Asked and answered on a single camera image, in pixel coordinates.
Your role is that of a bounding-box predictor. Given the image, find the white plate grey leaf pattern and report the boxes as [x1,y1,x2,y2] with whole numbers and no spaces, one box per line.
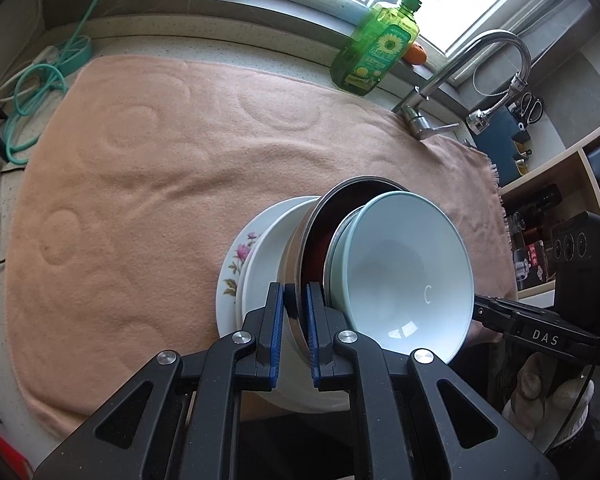
[235,195,349,414]

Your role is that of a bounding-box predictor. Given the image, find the large stainless steel bowl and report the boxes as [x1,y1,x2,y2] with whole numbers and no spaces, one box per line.
[277,175,412,376]

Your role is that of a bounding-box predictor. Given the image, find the light blue ceramic bowl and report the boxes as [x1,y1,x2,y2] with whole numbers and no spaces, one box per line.
[323,191,475,363]

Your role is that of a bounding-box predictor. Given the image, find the red steel-lined bowl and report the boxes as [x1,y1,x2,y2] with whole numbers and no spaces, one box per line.
[298,176,405,285]

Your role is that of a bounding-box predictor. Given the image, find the chrome kitchen faucet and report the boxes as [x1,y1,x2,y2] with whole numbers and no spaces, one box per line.
[391,29,534,142]

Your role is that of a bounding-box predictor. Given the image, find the right white gloved hand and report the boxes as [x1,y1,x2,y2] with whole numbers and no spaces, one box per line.
[502,353,595,452]

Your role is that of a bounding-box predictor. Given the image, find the white plate pink flowers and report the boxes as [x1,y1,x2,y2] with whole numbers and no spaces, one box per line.
[215,196,312,337]

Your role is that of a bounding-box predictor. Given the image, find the wooden shelf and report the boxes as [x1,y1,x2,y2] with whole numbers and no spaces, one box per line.
[499,109,600,306]

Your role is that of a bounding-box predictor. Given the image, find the pink towel mat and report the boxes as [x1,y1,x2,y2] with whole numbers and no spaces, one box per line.
[5,55,516,438]

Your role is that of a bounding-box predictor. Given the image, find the green dish soap bottle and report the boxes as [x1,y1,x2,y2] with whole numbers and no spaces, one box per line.
[330,0,422,96]

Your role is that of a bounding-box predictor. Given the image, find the red object on counter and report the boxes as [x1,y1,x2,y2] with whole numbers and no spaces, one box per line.
[0,435,33,479]

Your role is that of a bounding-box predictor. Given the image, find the orange fruit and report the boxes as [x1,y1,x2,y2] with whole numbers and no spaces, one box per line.
[402,42,428,66]

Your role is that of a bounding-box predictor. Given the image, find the teal round power strip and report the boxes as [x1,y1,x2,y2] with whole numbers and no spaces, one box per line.
[56,35,93,77]

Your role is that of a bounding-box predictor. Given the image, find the chrome spray hose head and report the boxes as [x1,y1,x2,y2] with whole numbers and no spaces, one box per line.
[466,73,527,136]

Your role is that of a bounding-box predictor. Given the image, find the teal cable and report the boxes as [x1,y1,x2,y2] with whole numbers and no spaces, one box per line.
[0,0,118,166]

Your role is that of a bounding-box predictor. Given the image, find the white cable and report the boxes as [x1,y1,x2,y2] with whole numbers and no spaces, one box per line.
[0,0,62,261]

